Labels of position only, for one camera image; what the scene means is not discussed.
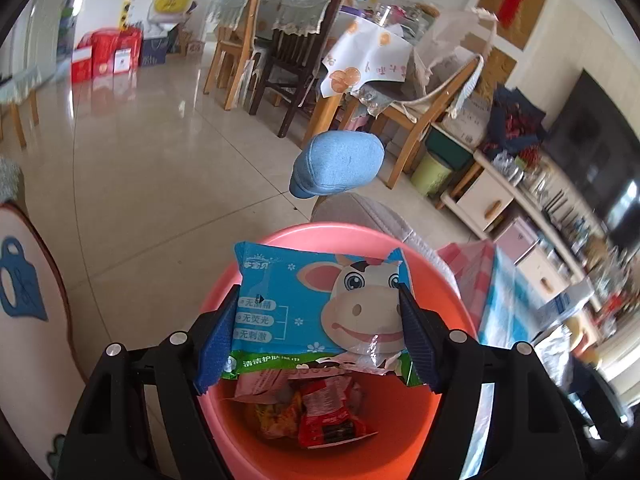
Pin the dark wooden chair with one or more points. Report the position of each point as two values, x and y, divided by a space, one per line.
300 35

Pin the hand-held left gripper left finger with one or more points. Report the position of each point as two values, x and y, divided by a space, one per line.
215 355

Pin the orange-print white tablecloth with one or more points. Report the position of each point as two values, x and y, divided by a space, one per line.
367 55

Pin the green waste bin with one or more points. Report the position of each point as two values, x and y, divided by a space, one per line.
431 174

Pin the green storage box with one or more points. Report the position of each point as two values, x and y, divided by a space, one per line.
452 145

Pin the dark blue flower bouquet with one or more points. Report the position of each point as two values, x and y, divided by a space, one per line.
515 120

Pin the blue cow-print wipes packet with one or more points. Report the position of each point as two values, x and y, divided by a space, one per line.
300 305

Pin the wooden chair with net cover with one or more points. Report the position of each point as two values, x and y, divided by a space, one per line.
435 90

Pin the pink and white wrapper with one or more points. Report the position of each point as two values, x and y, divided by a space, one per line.
260 385

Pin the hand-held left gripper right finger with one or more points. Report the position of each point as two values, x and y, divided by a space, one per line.
419 347

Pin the red gift boxes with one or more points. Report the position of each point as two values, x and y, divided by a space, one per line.
107 55

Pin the white television cabinet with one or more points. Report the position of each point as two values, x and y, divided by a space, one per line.
490 205

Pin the light wooden chair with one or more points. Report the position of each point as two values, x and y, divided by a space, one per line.
235 30

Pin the yellow snack bag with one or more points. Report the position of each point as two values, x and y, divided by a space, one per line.
277 417

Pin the red snack wrapper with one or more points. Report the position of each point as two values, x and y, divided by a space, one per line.
335 417

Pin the pink storage box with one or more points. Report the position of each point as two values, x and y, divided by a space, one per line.
515 240

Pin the pink plastic basin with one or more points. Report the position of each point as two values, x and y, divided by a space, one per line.
400 440

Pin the black television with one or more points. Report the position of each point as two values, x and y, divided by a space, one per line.
595 160

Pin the blue checked tablecloth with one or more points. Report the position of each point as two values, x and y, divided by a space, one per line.
505 300

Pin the white printed seat cushion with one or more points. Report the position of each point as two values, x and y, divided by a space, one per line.
30 340

